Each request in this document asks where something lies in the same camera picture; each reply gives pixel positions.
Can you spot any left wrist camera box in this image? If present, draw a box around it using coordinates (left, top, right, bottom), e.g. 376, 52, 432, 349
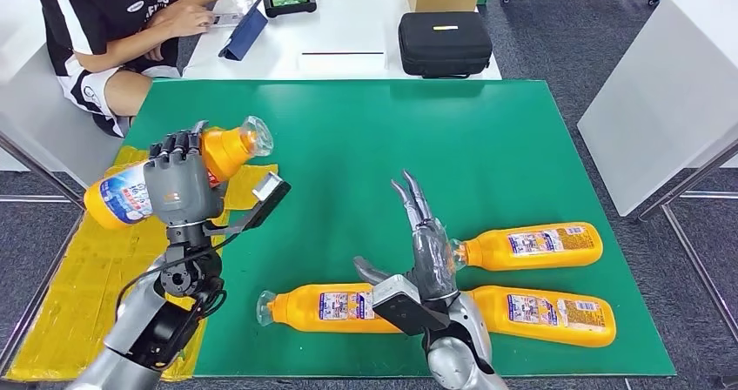
203, 171, 292, 239

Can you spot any black zippered case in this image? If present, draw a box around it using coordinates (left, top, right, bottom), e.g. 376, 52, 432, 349
398, 10, 494, 80

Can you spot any yellow taped cardboard sheet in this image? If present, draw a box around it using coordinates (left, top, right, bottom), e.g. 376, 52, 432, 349
5, 126, 279, 384

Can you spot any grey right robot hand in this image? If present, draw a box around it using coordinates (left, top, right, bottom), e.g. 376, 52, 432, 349
352, 170, 460, 305

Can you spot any white bench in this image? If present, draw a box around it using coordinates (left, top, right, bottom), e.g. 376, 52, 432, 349
0, 0, 125, 195

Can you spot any metal table frame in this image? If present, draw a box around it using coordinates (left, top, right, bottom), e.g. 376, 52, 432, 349
0, 131, 91, 371
636, 142, 738, 346

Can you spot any green table mat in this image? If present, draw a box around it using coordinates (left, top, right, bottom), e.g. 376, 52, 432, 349
124, 78, 677, 379

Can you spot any blue tablet cover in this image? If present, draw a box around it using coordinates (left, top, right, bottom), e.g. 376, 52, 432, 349
218, 0, 270, 62

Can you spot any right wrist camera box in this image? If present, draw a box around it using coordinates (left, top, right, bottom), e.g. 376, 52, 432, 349
372, 274, 452, 338

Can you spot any person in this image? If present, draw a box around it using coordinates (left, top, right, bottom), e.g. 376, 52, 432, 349
27, 0, 231, 138

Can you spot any large white table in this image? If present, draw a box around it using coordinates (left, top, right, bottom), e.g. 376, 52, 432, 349
577, 0, 738, 219

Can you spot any orange bottle with clear cap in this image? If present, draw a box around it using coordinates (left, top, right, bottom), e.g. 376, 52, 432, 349
83, 116, 275, 231
256, 283, 405, 335
448, 221, 605, 273
467, 285, 617, 349

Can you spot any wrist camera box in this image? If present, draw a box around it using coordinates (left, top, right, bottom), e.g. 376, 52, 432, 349
372, 274, 452, 338
203, 171, 292, 239

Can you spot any smartphone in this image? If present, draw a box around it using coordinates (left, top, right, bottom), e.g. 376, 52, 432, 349
210, 10, 245, 28

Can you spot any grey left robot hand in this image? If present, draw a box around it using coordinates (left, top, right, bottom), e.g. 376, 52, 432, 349
144, 120, 227, 227

